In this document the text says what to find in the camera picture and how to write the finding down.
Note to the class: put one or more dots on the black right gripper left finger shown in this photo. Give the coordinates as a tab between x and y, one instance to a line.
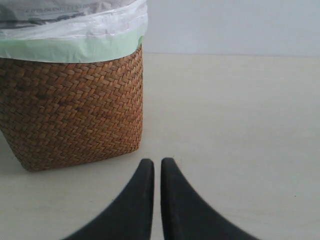
130	215

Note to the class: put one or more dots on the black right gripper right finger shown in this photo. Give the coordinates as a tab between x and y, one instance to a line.
185	215

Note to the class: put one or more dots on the woven brown wicker basket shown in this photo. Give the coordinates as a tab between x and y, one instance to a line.
56	115

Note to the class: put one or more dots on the white green plastic bin liner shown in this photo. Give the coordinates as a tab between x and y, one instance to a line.
71	31

